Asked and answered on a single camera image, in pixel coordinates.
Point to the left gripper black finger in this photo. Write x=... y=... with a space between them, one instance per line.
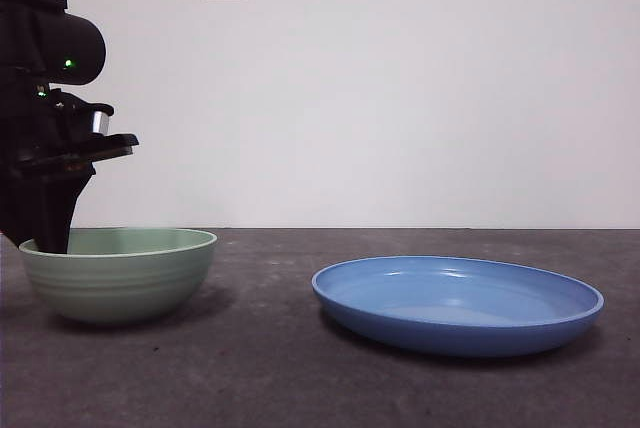
x=55 y=213
x=17 y=208

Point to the blue plate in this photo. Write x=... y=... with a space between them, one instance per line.
x=450 y=338

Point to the green ribbed bowl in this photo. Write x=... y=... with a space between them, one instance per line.
x=130 y=288

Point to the pale grey camera box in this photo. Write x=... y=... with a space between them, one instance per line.
x=102 y=121

